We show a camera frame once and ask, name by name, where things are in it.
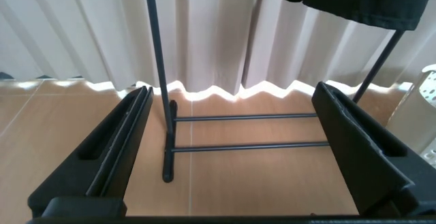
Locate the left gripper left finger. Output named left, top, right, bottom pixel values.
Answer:
left=27, top=86, right=155, bottom=218

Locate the beige curtain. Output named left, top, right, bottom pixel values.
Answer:
left=0, top=0, right=436, bottom=96

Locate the white laundry basket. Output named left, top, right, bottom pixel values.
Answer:
left=386, top=63, right=436, bottom=169

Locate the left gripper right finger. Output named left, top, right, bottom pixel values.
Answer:
left=312, top=82, right=436, bottom=217

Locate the black clothes rack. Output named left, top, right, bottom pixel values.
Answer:
left=142, top=0, right=406, bottom=183

